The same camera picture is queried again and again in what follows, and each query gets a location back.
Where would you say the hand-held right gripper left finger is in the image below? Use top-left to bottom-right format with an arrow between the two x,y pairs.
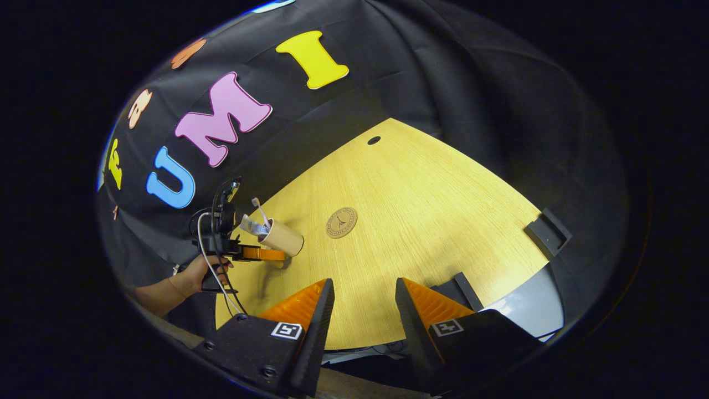
191,278 -> 336,398

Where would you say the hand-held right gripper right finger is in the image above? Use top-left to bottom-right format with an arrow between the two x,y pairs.
395,278 -> 543,396

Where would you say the beige cup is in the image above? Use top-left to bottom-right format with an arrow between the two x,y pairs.
258,218 -> 305,257

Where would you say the white toothpaste tube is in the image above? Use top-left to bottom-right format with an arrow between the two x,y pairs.
239,214 -> 272,237

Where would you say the round cork coaster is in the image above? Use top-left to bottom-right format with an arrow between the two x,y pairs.
325,207 -> 358,239

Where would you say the wooden desktop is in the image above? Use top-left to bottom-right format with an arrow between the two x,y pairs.
215,117 -> 550,351

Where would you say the black backdrop cloth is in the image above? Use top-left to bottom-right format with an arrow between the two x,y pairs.
97,0 -> 629,344

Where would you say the white cable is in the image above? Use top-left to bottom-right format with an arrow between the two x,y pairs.
197,212 -> 247,315

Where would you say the black desk bracket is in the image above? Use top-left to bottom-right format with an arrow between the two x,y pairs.
523,208 -> 573,258

